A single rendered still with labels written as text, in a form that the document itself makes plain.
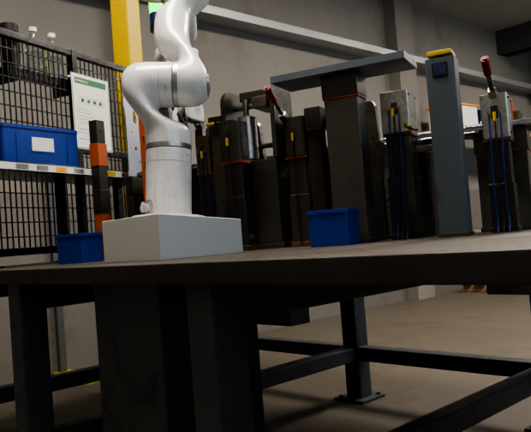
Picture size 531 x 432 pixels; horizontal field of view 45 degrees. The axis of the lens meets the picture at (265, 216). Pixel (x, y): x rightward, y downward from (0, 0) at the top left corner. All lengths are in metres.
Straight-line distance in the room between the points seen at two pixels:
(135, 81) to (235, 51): 3.57
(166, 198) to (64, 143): 0.77
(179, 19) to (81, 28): 2.66
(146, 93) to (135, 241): 0.39
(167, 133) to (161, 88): 0.12
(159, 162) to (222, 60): 3.52
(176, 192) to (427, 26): 6.17
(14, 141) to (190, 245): 0.87
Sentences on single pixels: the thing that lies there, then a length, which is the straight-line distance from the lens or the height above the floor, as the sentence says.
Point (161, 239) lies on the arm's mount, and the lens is 1.51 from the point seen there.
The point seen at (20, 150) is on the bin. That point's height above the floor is 1.07.
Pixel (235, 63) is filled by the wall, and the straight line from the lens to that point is 5.23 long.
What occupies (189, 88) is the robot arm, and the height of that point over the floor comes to 1.13.
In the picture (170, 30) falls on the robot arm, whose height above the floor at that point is 1.31.
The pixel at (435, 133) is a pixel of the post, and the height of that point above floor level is 0.96.
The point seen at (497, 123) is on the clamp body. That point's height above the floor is 0.98.
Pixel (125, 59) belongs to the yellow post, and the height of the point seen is 1.61.
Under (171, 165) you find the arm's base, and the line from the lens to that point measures 1.66.
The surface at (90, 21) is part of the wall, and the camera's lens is 4.56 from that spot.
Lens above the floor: 0.73
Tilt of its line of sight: 2 degrees up
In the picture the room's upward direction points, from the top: 4 degrees counter-clockwise
